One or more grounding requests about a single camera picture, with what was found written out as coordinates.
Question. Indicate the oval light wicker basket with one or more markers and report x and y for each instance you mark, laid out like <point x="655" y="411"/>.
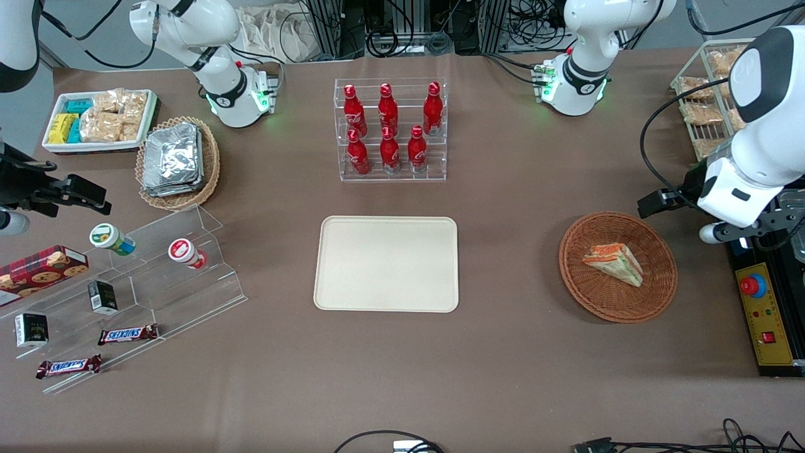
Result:
<point x="210" y="170"/>

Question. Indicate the cream plastic tray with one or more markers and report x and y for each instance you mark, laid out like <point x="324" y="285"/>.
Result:
<point x="387" y="264"/>

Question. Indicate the beige cloth bag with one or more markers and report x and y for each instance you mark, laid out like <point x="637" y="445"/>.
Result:
<point x="270" y="34"/>

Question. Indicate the white rectangular snack bin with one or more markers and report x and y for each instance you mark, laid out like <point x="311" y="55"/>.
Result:
<point x="94" y="146"/>

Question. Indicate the red cola bottle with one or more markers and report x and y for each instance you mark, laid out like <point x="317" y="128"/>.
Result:
<point x="358" y="157"/>
<point x="433" y="112"/>
<point x="355" y="113"/>
<point x="390" y="154"/>
<point x="388" y="112"/>
<point x="417" y="152"/>

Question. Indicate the small black box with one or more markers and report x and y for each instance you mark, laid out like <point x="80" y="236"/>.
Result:
<point x="102" y="297"/>
<point x="31" y="329"/>

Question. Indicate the black metal mount bracket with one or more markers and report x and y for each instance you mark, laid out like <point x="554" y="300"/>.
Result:
<point x="786" y="217"/>

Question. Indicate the round brown wicker basket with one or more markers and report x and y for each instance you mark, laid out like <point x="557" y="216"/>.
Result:
<point x="604" y="302"/>

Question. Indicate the green lid cup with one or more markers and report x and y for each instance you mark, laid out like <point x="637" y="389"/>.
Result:
<point x="108" y="237"/>

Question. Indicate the clear bag of crackers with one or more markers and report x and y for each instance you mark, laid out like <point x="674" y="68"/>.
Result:
<point x="108" y="100"/>
<point x="100" y="126"/>
<point x="135" y="106"/>
<point x="129" y="131"/>

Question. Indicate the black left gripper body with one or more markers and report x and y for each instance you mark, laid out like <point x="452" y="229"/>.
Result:
<point x="690" y="187"/>

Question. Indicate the clear bag of pastries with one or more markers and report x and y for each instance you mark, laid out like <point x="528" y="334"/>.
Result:
<point x="703" y="113"/>
<point x="723" y="61"/>
<point x="707" y="148"/>
<point x="699" y="87"/>

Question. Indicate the snickers chocolate bar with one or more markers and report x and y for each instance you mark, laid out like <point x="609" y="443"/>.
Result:
<point x="68" y="365"/>
<point x="127" y="334"/>

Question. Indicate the red emergency stop button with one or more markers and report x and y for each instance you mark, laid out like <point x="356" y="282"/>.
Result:
<point x="751" y="285"/>

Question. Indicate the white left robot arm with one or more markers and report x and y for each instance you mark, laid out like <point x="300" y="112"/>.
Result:
<point x="761" y="145"/>

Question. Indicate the red lid cup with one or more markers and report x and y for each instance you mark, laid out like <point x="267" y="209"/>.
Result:
<point x="183" y="251"/>

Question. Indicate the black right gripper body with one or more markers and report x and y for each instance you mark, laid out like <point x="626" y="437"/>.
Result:
<point x="19" y="182"/>

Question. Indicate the red cookie box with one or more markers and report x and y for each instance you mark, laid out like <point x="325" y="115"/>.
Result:
<point x="41" y="270"/>

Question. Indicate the clear acrylic bottle rack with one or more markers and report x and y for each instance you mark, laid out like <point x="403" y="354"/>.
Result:
<point x="390" y="178"/>

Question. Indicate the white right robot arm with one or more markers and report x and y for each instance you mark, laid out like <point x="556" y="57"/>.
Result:
<point x="188" y="28"/>

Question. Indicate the yellow snack box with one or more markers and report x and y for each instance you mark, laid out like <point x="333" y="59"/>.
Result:
<point x="61" y="128"/>

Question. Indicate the silver foil pouch stack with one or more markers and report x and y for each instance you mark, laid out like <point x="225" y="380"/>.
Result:
<point x="173" y="157"/>

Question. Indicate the yellow black control box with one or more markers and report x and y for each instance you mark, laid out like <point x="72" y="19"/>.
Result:
<point x="764" y="327"/>

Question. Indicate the triangle sandwich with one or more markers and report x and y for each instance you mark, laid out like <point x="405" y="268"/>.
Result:
<point x="613" y="263"/>

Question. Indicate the aluminium frame post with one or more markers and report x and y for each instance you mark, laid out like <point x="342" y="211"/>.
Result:
<point x="326" y="25"/>
<point x="494" y="25"/>

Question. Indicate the clear acrylic stepped shelf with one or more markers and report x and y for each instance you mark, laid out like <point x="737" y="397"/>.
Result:
<point x="176" y="296"/>

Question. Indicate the teal snack box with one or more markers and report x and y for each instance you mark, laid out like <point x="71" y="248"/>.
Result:
<point x="78" y="106"/>
<point x="75" y="131"/>

